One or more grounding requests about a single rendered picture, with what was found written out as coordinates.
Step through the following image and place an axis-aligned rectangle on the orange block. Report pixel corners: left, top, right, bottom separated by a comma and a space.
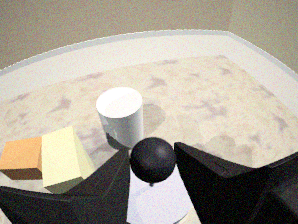
0, 137, 43, 181

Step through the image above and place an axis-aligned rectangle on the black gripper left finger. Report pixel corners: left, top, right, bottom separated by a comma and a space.
0, 148, 130, 224

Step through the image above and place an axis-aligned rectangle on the pale yellow block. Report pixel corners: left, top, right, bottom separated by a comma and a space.
41, 127, 96, 194

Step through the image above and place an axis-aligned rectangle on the white cylinder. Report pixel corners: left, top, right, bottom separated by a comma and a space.
96, 87, 142, 151

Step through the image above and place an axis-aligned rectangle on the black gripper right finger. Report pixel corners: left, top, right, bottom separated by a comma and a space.
174, 143, 298, 224

